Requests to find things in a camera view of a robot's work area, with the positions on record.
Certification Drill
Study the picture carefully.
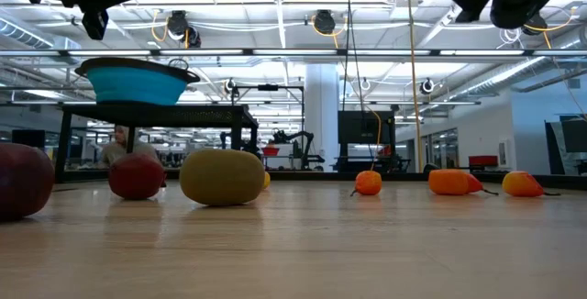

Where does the black aluminium table frame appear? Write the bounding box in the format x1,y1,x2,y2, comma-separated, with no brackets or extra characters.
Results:
52,168,587,190

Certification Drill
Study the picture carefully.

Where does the round orange pepper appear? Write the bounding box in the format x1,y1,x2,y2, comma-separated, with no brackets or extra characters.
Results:
350,170,383,198

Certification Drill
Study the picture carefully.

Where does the black wall screen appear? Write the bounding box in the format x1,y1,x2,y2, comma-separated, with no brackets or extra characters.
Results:
544,114,587,176

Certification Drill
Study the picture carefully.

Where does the pointed orange yellow pepper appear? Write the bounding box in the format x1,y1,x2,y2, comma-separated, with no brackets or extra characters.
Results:
502,170,561,198

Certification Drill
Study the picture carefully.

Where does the red storage bin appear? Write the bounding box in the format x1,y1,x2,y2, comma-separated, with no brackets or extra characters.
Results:
468,154,499,168

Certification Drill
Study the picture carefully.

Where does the red apple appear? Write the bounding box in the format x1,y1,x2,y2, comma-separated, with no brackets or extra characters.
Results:
107,151,168,201

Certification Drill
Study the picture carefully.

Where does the person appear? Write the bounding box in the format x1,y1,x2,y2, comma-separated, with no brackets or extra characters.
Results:
98,124,161,170

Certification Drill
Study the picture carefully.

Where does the black background camera frame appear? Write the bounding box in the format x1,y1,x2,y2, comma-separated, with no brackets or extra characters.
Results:
231,83,306,170

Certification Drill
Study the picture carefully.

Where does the blocky orange pepper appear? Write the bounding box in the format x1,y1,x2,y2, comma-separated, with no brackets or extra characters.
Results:
427,168,470,196

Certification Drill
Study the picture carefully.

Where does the red chili pepper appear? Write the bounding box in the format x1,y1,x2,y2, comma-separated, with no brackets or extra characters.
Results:
466,172,500,196

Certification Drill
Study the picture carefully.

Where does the black background box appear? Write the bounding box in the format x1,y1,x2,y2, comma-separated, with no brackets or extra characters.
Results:
11,128,47,150

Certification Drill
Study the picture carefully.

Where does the dark red plum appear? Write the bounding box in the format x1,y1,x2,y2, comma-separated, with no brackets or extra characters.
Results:
0,141,56,222

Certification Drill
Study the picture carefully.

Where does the black perforated metal rack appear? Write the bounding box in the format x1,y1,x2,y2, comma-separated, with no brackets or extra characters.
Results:
54,103,260,183

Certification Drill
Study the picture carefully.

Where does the blue grey collapsible colander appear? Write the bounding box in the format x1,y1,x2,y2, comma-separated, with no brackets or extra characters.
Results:
74,56,202,106

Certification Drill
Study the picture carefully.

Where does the black ceiling cable reel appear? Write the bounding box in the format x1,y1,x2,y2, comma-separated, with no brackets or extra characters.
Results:
165,9,202,50
313,8,338,36

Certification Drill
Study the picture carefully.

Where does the black monitor on stand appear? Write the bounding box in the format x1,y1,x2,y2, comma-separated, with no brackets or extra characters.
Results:
338,109,396,146

